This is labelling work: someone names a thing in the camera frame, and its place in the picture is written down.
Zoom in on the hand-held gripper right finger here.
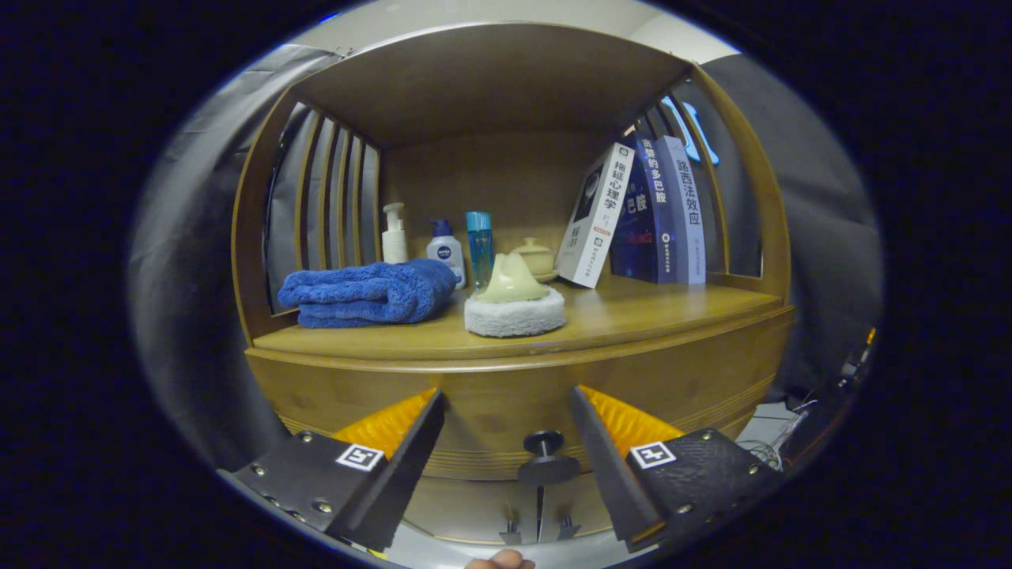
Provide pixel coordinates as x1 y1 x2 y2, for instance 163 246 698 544
571 385 787 554

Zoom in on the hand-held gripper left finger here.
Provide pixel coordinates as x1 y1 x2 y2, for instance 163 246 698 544
217 387 446 554

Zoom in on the black drawer knob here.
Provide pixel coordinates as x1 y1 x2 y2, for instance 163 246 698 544
518 431 582 487

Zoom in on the wooden drawer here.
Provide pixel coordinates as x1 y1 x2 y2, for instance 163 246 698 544
245 307 795 481

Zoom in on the green handled scrub brush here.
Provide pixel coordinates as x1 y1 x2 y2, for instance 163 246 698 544
464 252 568 339

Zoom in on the wooden cabinet door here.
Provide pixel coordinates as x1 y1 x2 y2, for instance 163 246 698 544
403 474 542 545
542 474 614 542

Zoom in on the wooden countertop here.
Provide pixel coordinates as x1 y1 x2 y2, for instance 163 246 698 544
251 273 785 360

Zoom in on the wooden cabinet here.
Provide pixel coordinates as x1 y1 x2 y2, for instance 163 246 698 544
231 21 793 546

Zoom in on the folded blue towel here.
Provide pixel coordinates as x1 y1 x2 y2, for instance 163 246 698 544
277 258 459 329

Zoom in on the white bottle blue cap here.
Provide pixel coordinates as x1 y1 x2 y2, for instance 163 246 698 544
426 220 466 290

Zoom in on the beige lidded teacup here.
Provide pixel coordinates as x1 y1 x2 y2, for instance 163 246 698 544
510 237 558 283

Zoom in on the white pump bottle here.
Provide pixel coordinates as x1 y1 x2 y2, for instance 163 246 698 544
381 202 410 265

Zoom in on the clear blue bottle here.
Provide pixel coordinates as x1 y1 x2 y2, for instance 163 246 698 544
466 211 495 291

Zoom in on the white book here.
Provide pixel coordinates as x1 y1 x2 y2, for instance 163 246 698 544
555 142 636 289

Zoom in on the dark blue book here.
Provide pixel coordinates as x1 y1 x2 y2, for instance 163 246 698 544
609 136 679 284

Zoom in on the pale lavender book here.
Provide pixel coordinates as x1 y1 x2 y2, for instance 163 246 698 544
659 136 707 285

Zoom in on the orange black device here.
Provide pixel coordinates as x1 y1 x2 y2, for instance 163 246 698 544
842 328 877 388

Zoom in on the tangled thin cable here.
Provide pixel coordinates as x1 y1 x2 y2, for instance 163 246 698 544
747 439 785 473

